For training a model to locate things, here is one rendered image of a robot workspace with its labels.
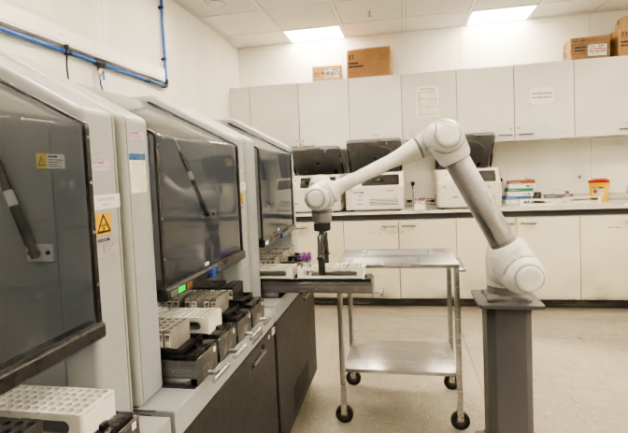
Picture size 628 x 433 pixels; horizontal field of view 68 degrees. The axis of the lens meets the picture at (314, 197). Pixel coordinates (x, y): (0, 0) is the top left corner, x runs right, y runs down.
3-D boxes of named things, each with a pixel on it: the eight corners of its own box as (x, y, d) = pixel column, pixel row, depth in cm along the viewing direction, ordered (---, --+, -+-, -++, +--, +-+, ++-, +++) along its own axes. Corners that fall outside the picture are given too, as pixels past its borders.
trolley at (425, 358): (335, 423, 236) (329, 264, 232) (347, 382, 281) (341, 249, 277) (472, 432, 223) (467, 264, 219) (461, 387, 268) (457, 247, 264)
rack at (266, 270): (230, 281, 211) (229, 267, 211) (237, 276, 221) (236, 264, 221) (292, 281, 206) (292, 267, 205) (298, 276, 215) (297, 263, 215)
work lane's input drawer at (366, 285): (221, 297, 210) (221, 278, 210) (233, 289, 224) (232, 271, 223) (383, 298, 196) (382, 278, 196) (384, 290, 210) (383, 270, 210)
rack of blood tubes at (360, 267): (297, 281, 205) (296, 267, 205) (302, 276, 215) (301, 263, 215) (363, 281, 199) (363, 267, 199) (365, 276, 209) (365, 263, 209)
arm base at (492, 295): (520, 289, 214) (520, 278, 214) (533, 303, 193) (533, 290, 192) (478, 289, 218) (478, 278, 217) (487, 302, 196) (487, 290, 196)
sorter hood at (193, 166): (0, 300, 130) (-19, 72, 127) (126, 259, 189) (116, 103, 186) (168, 302, 120) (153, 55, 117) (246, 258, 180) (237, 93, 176)
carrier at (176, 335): (184, 337, 135) (182, 317, 134) (191, 338, 134) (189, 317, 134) (164, 353, 123) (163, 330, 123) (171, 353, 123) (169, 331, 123)
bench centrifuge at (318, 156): (284, 213, 448) (281, 147, 444) (300, 208, 508) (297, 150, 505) (341, 212, 435) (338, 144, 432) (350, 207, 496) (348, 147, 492)
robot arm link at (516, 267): (539, 275, 191) (562, 289, 169) (504, 293, 193) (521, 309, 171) (449, 113, 191) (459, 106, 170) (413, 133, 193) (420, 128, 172)
